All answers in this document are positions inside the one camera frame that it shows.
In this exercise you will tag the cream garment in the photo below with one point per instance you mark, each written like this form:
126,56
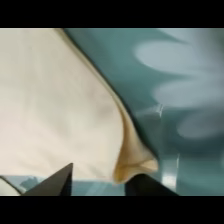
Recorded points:
56,106

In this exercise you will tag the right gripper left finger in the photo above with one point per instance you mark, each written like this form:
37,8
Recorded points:
56,183

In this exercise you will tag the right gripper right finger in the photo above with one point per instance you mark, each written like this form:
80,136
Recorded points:
146,187

